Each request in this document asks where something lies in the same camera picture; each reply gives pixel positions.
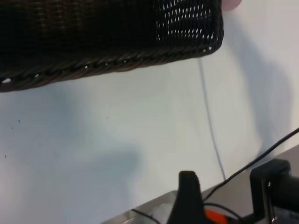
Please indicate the black clamp bracket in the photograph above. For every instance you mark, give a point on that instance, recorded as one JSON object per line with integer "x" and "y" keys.
{"x": 259, "y": 186}

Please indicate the pink peach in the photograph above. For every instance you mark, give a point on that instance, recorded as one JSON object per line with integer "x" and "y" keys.
{"x": 231, "y": 4}

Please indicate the silver metal table frame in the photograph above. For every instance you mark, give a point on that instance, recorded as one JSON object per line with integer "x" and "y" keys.
{"x": 236, "y": 186}

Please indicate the white printed label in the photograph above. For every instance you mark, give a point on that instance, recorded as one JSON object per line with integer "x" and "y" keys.
{"x": 287, "y": 214}

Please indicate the brown wicker basket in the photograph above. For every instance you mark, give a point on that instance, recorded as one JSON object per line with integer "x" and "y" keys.
{"x": 70, "y": 35}

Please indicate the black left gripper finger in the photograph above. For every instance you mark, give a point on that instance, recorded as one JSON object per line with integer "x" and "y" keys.
{"x": 189, "y": 198}

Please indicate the orange object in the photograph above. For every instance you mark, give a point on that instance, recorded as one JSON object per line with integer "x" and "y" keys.
{"x": 215, "y": 217}

